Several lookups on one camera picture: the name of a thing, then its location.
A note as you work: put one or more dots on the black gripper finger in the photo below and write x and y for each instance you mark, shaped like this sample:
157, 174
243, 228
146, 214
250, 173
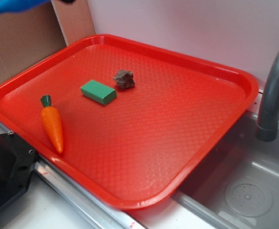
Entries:
68, 1

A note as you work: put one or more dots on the blue toy bottle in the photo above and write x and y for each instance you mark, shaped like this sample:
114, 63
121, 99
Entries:
16, 6

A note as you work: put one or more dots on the brown cardboard panel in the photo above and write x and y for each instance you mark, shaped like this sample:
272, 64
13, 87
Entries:
28, 37

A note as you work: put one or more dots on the brown rock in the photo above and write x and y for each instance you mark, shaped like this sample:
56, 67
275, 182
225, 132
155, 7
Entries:
124, 79

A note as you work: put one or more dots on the green rectangular block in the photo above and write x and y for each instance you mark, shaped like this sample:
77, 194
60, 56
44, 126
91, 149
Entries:
99, 92

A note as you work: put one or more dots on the orange toy carrot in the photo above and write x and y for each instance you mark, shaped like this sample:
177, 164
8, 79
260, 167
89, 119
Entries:
52, 123

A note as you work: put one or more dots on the red plastic tray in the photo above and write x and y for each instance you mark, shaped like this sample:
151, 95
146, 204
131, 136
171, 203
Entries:
135, 151

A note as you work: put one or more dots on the grey faucet spout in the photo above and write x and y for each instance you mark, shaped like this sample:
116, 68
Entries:
268, 116

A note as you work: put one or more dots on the grey sink basin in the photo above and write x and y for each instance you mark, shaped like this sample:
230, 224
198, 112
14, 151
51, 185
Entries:
236, 186

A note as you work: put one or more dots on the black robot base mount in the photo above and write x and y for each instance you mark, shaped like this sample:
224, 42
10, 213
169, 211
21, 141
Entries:
17, 162

